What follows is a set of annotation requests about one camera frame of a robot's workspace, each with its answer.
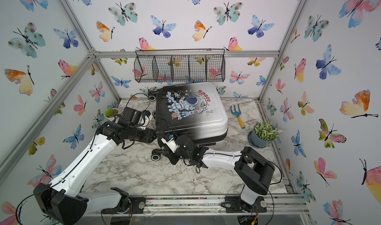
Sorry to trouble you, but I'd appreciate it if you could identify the black white space suitcase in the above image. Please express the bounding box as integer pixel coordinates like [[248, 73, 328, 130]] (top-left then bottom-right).
[[148, 82, 228, 161]]

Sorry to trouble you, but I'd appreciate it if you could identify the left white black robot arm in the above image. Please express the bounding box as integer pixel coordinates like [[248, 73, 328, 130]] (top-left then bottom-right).
[[33, 107, 156, 225]]

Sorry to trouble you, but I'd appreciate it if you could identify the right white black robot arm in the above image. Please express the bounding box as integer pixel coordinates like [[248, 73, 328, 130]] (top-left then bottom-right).
[[160, 133, 275, 207]]

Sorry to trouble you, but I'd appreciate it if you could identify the small green plant white pot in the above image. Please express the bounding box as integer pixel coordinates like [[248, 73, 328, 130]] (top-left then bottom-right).
[[105, 108, 119, 121]]

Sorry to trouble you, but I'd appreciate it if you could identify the teal yellow garden fork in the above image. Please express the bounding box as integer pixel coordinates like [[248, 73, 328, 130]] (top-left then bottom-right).
[[230, 105, 246, 129]]

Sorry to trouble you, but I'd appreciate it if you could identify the white flower plant grey pot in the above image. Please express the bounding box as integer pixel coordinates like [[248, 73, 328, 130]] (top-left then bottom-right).
[[248, 120, 282, 149]]

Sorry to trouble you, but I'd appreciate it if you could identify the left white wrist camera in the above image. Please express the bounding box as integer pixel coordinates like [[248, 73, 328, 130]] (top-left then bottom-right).
[[139, 110, 153, 127]]

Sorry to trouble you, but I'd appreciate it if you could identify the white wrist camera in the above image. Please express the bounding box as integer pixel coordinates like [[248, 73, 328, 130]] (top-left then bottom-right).
[[139, 110, 153, 127], [161, 133, 178, 153]]

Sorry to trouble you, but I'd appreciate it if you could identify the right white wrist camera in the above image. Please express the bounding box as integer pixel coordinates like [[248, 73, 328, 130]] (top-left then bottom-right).
[[161, 133, 178, 153]]

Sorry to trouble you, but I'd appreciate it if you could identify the aluminium front rail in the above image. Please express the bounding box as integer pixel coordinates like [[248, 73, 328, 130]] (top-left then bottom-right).
[[58, 194, 310, 217]]

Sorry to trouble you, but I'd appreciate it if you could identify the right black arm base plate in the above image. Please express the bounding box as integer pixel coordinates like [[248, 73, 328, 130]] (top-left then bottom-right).
[[220, 196, 267, 214]]

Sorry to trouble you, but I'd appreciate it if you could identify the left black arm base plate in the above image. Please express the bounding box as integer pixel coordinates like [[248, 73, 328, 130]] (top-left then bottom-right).
[[101, 197, 146, 215]]

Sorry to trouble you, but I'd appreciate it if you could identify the black wire wall basket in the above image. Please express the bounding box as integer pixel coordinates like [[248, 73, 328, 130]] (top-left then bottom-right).
[[134, 48, 226, 84]]

